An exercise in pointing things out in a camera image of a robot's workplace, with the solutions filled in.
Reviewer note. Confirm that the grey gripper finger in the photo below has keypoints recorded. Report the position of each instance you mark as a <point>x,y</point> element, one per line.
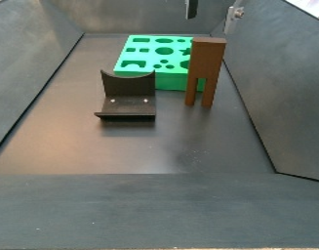
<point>192,6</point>
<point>234,15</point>

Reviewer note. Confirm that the brown two-pronged peg block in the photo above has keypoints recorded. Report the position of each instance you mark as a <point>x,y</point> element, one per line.
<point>206,56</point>

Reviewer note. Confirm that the green foam shape board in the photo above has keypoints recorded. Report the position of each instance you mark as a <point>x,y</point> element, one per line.
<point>159,53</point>

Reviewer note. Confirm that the black curved holder stand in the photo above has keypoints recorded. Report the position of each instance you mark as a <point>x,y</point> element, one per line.
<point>129,96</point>

